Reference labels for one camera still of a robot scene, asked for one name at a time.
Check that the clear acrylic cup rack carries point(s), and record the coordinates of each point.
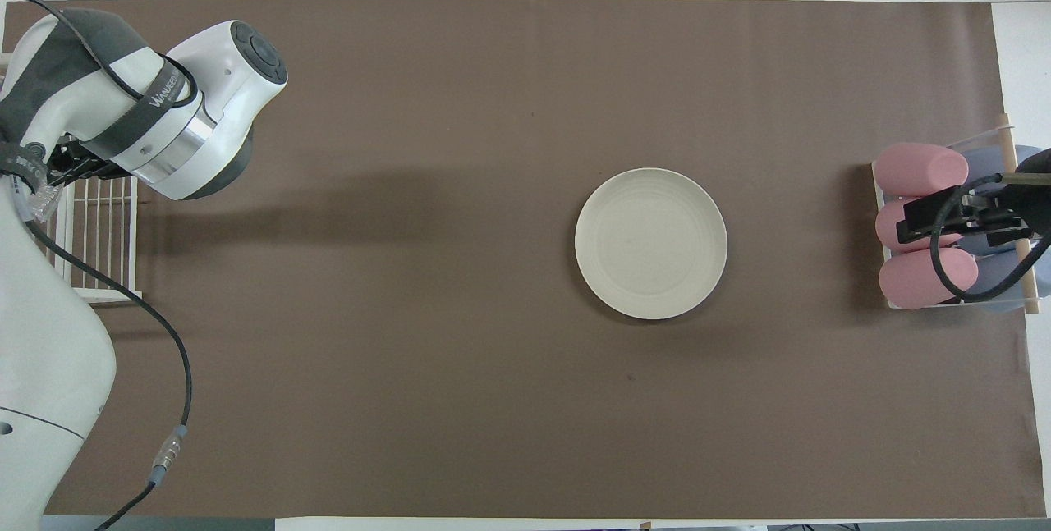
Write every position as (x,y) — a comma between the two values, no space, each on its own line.
(936,307)

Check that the pink cup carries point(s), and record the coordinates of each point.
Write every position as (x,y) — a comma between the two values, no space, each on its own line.
(887,223)
(920,168)
(911,281)

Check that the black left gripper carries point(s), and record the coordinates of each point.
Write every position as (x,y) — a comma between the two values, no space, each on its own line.
(78,163)

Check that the clear plastic wrap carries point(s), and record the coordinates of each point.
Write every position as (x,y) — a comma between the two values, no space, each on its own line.
(45,203)

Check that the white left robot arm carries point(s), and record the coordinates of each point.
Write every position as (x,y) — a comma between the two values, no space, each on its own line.
(49,367)

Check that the brown table mat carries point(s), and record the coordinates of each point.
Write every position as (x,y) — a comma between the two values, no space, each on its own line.
(410,350)

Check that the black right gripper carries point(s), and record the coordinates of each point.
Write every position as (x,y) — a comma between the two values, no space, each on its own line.
(989,221)

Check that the cream round plate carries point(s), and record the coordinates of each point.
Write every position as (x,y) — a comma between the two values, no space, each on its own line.
(650,244)

